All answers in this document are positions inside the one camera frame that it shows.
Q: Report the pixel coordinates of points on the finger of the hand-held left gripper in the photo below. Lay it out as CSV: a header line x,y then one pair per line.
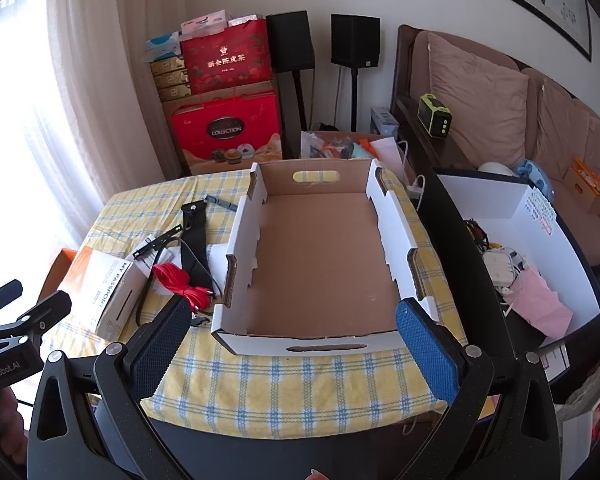
x,y
5,293
50,309

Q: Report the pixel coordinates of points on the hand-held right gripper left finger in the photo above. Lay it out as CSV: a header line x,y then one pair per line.
x,y
160,345

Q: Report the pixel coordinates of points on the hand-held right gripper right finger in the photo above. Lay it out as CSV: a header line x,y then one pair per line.
x,y
425,355

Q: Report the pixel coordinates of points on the orange and white product box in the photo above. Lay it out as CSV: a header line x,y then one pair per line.
x,y
105,295

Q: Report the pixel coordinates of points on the white cardboard tray box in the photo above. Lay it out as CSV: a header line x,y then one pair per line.
x,y
320,250

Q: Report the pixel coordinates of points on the white paper leaflet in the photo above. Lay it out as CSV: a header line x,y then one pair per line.
x,y
147,249

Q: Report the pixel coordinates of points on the large black white storage box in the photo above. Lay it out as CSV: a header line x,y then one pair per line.
x,y
450,245

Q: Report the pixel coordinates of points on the pink paper bag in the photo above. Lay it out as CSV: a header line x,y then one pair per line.
x,y
540,305

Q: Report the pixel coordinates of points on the yellow plaid tablecloth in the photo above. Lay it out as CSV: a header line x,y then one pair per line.
x,y
280,390

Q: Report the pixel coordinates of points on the grey metal bar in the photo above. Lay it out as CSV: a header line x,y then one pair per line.
x,y
220,202

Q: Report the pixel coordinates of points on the white power strip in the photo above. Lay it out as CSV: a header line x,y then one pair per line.
x,y
416,187

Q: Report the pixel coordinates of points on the brown sofa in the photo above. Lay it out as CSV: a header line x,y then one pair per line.
x,y
580,240

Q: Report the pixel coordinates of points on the white paper bag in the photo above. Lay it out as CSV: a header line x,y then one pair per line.
x,y
390,154

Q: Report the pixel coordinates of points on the blue round device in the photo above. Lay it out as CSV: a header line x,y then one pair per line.
x,y
534,177

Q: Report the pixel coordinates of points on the red gift box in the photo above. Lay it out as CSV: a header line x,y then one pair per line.
x,y
220,130

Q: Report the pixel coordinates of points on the cardboard box with plastic bags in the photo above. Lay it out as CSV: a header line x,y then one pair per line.
x,y
330,147

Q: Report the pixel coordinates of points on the white sheer curtain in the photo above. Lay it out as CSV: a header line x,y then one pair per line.
x,y
105,85

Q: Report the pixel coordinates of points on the orange cardboard box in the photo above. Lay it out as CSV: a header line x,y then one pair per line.
x,y
587,187

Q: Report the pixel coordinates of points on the grey blue box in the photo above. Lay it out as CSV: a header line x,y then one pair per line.
x,y
384,121

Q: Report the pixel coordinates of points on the green and black radio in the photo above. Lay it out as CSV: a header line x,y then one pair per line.
x,y
434,116

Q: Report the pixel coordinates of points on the yellow flat box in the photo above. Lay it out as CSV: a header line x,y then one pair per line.
x,y
171,80
167,66
175,93

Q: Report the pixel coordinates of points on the brown sofa cushion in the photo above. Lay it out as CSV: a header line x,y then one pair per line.
x,y
570,135
485,105

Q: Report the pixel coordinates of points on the black speaker stand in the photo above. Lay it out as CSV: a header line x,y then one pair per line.
x,y
299,100
353,97

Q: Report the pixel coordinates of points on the blue white tissue pack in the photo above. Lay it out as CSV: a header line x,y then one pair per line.
x,y
160,47

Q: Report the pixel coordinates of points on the black speaker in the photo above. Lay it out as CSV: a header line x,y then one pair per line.
x,y
355,40
290,40

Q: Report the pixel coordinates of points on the pink box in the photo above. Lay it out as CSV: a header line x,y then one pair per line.
x,y
202,24

